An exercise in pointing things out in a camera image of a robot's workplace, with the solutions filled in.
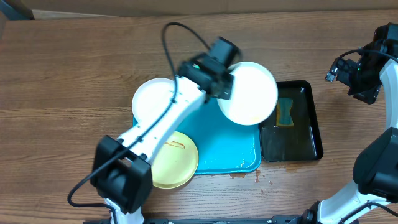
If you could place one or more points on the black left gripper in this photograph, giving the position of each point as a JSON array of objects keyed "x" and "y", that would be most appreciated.
[{"x": 227, "y": 93}]

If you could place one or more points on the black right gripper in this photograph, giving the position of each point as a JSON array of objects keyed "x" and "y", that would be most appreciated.
[{"x": 341, "y": 71}]

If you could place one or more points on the white plate with sauce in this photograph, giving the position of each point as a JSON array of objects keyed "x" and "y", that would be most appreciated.
[{"x": 254, "y": 94}]

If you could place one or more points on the green and yellow sponge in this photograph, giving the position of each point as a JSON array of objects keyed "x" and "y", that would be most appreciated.
[{"x": 283, "y": 116}]

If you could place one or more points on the yellow plate with sauce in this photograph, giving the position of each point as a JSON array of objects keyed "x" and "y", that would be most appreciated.
[{"x": 176, "y": 162}]

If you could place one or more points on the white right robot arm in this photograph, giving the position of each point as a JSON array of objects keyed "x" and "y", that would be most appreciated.
[{"x": 374, "y": 183}]

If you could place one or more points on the teal plastic tray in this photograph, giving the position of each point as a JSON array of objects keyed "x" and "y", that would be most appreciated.
[{"x": 224, "y": 147}]

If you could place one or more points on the black water tray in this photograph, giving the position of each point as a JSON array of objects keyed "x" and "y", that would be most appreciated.
[{"x": 302, "y": 141}]

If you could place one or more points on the white plate with red stain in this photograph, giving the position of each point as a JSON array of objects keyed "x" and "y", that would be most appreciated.
[{"x": 151, "y": 99}]

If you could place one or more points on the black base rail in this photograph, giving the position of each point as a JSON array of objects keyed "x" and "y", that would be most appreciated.
[{"x": 278, "y": 219}]

